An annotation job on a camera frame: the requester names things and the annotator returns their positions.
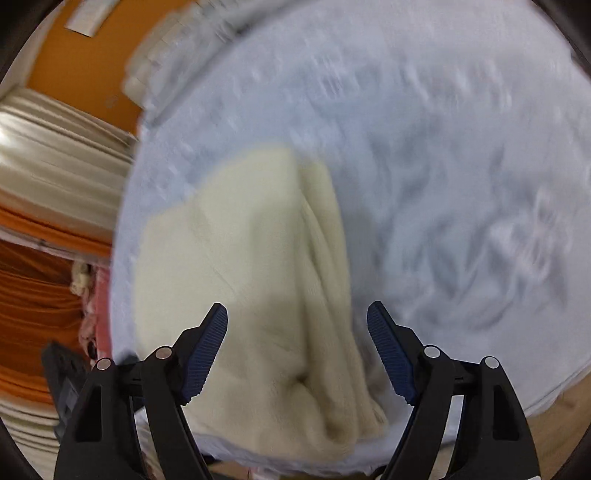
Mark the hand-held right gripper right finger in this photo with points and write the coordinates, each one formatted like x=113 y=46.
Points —
x=390 y=355

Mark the cream knitted cardigan sweater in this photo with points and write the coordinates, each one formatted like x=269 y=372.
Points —
x=258 y=258

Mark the pink blanket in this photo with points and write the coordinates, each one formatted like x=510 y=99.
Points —
x=97 y=318

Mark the cream plush toy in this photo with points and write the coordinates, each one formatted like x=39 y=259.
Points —
x=81 y=279

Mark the blue butterfly bed sheet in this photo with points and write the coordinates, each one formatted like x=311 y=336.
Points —
x=415 y=184

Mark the cream curtain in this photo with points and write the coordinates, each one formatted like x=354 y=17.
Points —
x=60 y=157

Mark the wall picture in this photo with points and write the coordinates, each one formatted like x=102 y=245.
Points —
x=87 y=18

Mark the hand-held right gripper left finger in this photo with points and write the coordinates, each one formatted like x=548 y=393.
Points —
x=205 y=355

